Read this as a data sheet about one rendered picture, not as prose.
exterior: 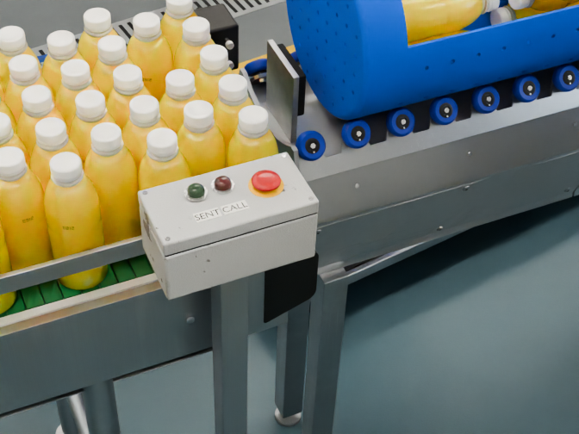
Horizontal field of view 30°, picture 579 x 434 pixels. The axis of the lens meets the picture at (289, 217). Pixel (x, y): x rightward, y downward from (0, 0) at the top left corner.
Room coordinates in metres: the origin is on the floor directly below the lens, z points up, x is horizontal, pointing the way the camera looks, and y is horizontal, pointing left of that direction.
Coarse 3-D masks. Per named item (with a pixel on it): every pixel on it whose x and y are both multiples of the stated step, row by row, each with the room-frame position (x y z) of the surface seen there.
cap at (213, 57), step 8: (208, 48) 1.24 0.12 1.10; (216, 48) 1.24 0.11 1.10; (224, 48) 1.24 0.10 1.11; (200, 56) 1.22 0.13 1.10; (208, 56) 1.22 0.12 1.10; (216, 56) 1.22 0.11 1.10; (224, 56) 1.22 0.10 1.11; (208, 64) 1.21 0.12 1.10; (216, 64) 1.21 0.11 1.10; (224, 64) 1.22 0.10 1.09
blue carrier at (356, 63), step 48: (288, 0) 1.43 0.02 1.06; (336, 0) 1.29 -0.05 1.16; (384, 0) 1.25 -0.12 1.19; (336, 48) 1.28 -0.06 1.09; (384, 48) 1.21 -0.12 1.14; (432, 48) 1.24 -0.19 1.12; (480, 48) 1.27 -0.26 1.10; (528, 48) 1.31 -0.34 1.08; (576, 48) 1.36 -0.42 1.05; (336, 96) 1.27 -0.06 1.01; (384, 96) 1.21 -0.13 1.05; (432, 96) 1.27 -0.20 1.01
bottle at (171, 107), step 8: (168, 96) 1.16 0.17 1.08; (176, 96) 1.15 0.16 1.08; (184, 96) 1.15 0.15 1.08; (192, 96) 1.16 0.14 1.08; (200, 96) 1.18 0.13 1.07; (160, 104) 1.16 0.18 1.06; (168, 104) 1.15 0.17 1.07; (176, 104) 1.15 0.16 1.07; (184, 104) 1.15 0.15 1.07; (160, 112) 1.15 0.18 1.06; (168, 112) 1.15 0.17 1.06; (176, 112) 1.14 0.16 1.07; (168, 120) 1.14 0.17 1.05; (176, 120) 1.14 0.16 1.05; (176, 128) 1.14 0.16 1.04
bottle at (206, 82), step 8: (200, 64) 1.23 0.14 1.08; (200, 72) 1.22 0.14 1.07; (208, 72) 1.21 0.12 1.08; (216, 72) 1.21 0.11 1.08; (224, 72) 1.22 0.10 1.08; (232, 72) 1.23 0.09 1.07; (200, 80) 1.21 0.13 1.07; (208, 80) 1.21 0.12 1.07; (216, 80) 1.21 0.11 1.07; (200, 88) 1.21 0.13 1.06; (208, 88) 1.20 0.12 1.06; (216, 88) 1.20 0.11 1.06; (208, 96) 1.20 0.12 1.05; (216, 96) 1.20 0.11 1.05
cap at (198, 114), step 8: (192, 104) 1.11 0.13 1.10; (200, 104) 1.11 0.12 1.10; (208, 104) 1.11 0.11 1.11; (184, 112) 1.10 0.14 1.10; (192, 112) 1.10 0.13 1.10; (200, 112) 1.10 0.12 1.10; (208, 112) 1.10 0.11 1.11; (192, 120) 1.09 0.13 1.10; (200, 120) 1.09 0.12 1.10; (208, 120) 1.09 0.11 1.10
